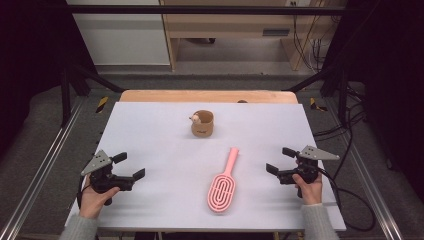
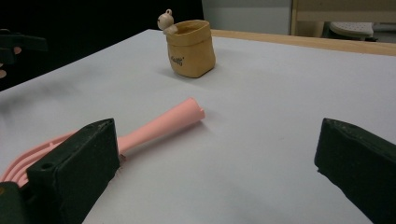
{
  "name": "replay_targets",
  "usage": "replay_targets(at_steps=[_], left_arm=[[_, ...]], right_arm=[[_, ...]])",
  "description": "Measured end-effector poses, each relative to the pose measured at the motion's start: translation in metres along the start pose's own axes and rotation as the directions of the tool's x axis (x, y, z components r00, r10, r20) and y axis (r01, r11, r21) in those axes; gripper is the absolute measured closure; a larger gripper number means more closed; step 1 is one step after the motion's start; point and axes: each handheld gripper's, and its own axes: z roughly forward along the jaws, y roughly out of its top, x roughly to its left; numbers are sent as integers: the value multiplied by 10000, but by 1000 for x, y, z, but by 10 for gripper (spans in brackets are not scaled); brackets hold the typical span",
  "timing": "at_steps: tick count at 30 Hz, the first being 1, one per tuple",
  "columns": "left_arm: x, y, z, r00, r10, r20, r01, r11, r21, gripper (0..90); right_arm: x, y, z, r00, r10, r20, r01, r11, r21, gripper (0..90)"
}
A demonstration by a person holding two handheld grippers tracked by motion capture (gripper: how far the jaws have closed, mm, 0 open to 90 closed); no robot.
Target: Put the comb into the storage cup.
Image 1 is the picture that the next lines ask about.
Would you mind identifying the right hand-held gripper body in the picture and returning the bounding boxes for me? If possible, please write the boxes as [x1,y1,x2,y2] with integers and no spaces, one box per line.
[277,145,341,199]

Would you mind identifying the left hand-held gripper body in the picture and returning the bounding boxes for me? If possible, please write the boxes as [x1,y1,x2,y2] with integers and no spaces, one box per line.
[80,149,135,206]

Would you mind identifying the pink hairbrush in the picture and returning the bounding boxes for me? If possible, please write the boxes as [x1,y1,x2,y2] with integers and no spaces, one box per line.
[206,146,240,215]

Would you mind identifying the brown cup with animal figure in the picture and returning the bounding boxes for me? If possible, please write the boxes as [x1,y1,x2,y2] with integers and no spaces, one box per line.
[188,109,215,138]

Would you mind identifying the person's left hand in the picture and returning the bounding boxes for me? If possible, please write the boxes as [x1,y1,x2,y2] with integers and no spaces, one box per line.
[78,176,121,220]

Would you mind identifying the person's right hand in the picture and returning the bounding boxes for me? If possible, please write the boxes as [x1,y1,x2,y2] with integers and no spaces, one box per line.
[291,172,324,206]

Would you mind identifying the white board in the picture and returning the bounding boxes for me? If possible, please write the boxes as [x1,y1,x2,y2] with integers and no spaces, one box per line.
[64,101,348,233]

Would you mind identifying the yellow black tape strip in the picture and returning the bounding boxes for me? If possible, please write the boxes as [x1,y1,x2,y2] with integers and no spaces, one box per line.
[95,96,110,115]
[308,97,329,113]

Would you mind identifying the wooden table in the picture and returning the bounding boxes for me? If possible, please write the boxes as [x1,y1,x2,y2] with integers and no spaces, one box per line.
[118,88,299,105]

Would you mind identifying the black curtain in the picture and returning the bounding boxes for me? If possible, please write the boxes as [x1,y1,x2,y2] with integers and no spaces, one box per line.
[324,0,424,196]
[0,0,98,154]

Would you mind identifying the white cabinet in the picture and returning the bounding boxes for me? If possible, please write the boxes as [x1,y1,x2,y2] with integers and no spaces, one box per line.
[65,0,172,67]

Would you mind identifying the light wooden desk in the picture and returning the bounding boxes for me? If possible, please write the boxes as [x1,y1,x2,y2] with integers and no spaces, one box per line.
[159,0,349,72]

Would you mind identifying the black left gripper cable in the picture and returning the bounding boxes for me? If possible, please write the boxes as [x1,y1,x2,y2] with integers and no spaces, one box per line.
[76,175,92,210]

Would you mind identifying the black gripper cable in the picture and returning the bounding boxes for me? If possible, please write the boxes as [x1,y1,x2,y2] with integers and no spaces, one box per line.
[76,175,92,210]
[314,165,377,233]

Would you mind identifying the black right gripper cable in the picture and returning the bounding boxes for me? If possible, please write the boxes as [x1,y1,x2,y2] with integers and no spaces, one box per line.
[314,165,377,233]

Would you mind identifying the black floor cables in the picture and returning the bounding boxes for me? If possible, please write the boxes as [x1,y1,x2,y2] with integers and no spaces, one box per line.
[312,83,369,183]

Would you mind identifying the aluminium rail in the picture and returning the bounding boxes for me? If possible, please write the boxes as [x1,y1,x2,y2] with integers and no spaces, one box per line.
[323,99,405,240]
[0,98,86,240]

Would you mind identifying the black frame strut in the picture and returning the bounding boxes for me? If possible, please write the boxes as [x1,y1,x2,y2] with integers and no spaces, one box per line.
[59,62,127,128]
[282,62,352,128]

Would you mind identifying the hanging cables under desk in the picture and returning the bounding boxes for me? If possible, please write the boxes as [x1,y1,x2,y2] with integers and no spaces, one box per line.
[290,0,334,73]

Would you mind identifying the black horizontal frame bar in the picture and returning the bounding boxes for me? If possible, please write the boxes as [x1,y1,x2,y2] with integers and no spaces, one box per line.
[65,4,349,16]

